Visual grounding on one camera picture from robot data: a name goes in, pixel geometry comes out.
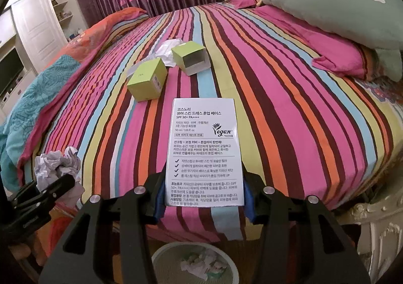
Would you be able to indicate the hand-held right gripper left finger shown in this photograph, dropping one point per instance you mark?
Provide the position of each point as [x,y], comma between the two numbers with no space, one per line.
[159,205]

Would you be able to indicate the orange and teal quilt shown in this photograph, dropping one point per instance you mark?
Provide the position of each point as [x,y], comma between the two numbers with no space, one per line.
[31,98]

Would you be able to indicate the white television cabinet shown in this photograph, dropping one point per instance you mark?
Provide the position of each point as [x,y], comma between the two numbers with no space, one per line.
[9,70]

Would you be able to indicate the white wardrobe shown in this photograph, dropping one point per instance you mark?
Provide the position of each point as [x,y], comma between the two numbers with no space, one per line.
[34,29]

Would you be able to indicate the large paper ball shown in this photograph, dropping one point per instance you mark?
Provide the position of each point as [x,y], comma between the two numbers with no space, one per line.
[56,164]

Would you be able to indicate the floral bed skirt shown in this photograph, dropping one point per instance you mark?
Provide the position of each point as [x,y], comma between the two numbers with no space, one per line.
[387,107]

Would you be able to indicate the white printed carton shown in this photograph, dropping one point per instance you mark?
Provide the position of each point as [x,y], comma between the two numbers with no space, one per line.
[204,151]

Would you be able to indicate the striped bedsheet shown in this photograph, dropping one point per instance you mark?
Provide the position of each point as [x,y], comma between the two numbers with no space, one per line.
[283,98]

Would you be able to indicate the green plush pillow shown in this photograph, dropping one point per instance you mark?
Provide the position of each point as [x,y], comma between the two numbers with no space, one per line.
[330,4]

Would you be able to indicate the small pink pillow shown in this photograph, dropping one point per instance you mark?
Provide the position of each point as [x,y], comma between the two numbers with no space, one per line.
[244,0]

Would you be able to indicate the white plastic mesh basket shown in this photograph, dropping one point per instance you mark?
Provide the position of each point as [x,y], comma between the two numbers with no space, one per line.
[163,251]

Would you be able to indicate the light green box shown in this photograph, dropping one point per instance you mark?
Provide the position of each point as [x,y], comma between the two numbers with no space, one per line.
[143,82]
[184,52]

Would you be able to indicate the large pink pillow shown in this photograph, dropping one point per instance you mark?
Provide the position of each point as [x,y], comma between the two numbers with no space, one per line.
[314,41]

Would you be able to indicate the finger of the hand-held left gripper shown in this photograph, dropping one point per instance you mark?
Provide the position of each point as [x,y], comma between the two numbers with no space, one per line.
[59,191]
[22,191]

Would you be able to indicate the white tissue paper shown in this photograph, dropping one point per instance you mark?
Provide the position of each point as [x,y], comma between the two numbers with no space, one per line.
[167,48]

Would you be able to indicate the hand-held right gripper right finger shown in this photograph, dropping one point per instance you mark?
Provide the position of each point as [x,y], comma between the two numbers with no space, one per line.
[248,205]

